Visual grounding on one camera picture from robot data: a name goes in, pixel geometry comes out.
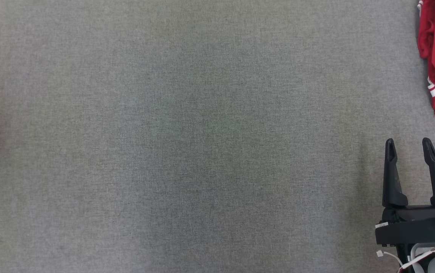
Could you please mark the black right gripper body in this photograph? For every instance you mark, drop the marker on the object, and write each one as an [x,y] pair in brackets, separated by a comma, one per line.
[415,229]

